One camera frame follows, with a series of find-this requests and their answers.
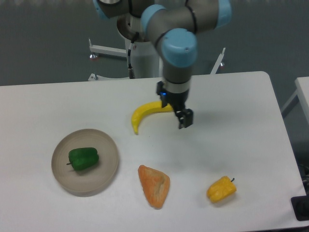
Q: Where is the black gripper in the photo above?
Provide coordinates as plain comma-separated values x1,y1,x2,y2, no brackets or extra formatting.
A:
156,81,194,129

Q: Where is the green bell pepper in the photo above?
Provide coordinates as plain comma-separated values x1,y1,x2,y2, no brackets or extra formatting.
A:
66,147,99,171

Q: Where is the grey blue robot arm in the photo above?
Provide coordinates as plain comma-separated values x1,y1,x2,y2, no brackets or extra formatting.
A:
93,0,232,129

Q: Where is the yellow bell pepper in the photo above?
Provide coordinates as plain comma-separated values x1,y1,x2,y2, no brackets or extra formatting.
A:
206,176,237,203

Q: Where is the beige round plate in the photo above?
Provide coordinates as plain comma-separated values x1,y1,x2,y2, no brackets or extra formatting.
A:
51,129,120,197

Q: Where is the yellow toy banana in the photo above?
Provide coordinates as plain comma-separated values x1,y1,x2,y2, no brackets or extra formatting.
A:
131,101,173,135

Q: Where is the orange bread slice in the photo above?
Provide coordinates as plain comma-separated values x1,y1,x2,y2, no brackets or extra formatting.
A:
138,165,170,209

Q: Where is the white side table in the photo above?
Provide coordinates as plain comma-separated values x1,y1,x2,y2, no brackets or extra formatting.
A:
281,76,309,122

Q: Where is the black device at edge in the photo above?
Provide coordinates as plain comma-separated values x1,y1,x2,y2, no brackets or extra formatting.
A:
291,195,309,221

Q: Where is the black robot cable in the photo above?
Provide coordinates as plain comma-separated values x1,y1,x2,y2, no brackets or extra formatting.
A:
127,31,140,79

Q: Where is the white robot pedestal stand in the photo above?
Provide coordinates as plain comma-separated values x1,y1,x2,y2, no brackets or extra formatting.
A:
87,8,227,82

